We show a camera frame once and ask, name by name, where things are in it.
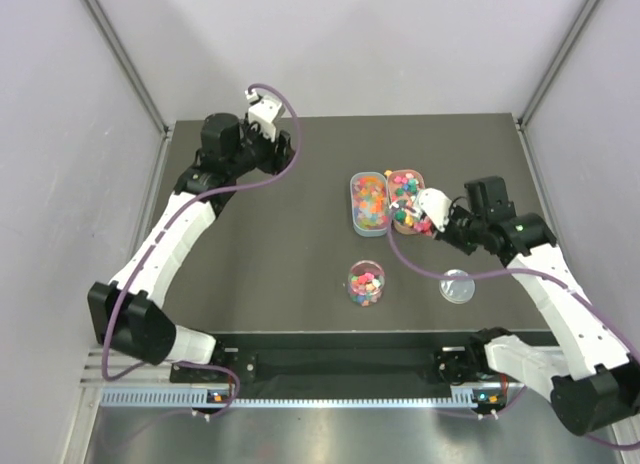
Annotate aluminium front frame rail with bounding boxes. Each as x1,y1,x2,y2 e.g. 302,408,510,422
78,347,626,389

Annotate clear plastic jar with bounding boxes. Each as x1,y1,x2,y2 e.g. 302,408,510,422
346,260,386,307

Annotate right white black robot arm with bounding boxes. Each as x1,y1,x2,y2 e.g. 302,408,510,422
416,176,639,436

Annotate slotted grey cable duct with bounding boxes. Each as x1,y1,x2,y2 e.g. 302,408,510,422
100,387,506,409

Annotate purple cable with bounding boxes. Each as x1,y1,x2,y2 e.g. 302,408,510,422
99,82,302,435
387,203,640,453

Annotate aluminium corner post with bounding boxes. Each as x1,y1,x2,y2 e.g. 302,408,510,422
73,0,174,140
515,0,604,132

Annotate clear round jar lid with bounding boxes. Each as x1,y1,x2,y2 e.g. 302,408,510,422
439,269,476,305

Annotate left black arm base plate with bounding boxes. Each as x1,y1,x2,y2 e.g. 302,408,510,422
168,350,261,385

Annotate left aluminium corner post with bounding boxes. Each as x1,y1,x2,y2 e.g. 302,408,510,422
73,0,174,140

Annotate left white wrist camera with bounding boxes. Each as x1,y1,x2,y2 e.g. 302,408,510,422
245,89,285,142

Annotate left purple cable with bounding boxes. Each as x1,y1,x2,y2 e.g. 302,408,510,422
99,82,302,435

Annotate right aluminium corner post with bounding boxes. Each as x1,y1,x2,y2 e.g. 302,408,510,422
515,0,604,132

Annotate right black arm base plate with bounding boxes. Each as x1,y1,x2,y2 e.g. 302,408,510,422
432,348,524,386

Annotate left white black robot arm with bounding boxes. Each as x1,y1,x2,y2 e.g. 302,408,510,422
88,106,295,381

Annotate blue tray of translucent candies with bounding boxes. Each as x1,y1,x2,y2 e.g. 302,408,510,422
349,172,389,238

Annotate pink tray of opaque candies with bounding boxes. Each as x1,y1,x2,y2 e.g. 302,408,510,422
385,169,434,237

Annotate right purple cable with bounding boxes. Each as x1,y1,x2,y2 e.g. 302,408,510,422
387,203,640,453

